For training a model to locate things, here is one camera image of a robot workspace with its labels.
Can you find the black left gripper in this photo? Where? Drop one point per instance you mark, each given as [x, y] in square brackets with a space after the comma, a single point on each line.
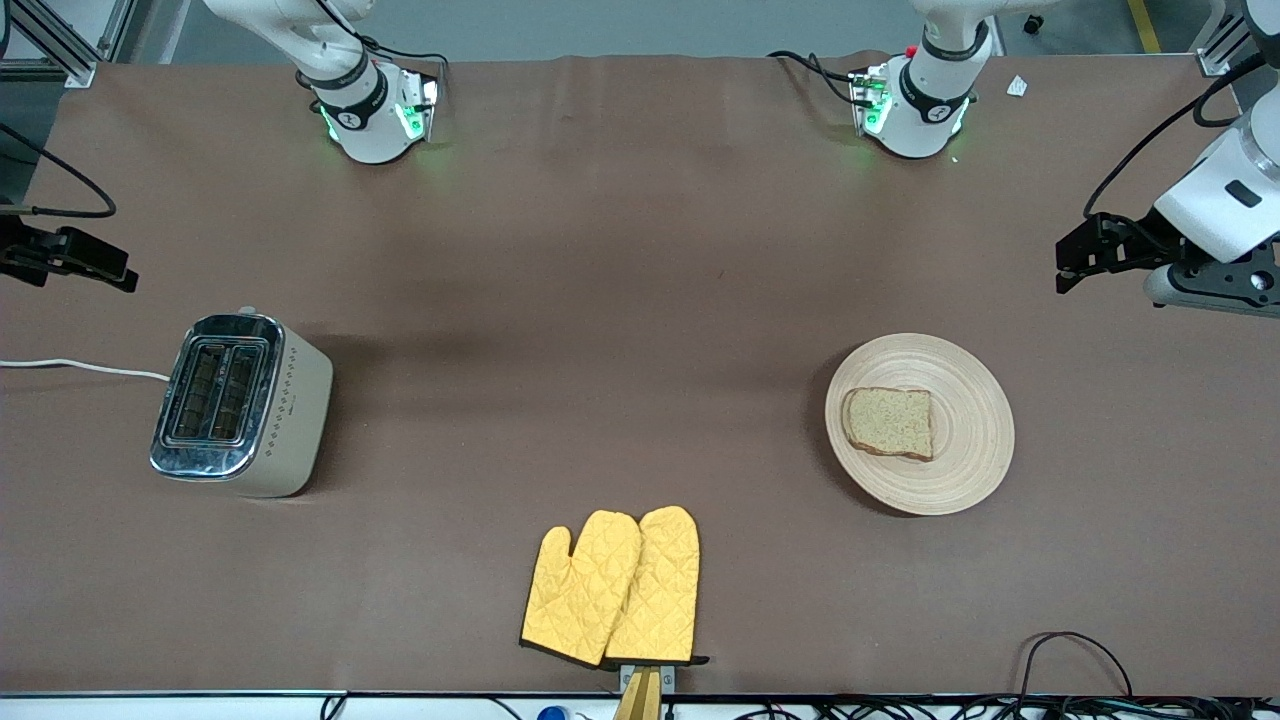
[1140, 240]

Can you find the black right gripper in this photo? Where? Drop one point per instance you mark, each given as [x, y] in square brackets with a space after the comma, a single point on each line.
[25, 252]

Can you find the round wooden plate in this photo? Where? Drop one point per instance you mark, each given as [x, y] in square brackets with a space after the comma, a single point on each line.
[970, 470]

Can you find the brown bread toast slice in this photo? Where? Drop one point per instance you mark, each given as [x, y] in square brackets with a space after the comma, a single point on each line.
[890, 423]

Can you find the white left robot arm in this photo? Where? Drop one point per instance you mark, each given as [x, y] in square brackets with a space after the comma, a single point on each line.
[925, 120]

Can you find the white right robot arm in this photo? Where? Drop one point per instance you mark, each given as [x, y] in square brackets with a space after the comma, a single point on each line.
[370, 130]

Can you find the small white paper scrap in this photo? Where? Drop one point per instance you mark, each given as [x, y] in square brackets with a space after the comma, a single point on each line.
[1017, 86]

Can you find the beige chrome toaster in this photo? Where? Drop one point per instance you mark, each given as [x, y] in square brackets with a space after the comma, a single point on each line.
[250, 410]

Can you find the black caster wheel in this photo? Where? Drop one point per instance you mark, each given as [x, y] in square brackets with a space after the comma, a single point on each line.
[1034, 23]

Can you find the brown table cover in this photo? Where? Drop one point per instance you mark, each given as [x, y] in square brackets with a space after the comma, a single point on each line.
[650, 180]

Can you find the yellow quilted oven mitt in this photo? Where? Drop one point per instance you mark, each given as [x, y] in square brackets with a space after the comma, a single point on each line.
[575, 595]
[665, 590]

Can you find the aluminium frame post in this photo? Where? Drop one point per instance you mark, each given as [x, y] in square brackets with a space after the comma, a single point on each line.
[70, 65]
[1215, 62]

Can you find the wooden stand with metal bracket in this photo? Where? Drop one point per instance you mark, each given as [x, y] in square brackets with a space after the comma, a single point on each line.
[640, 695]

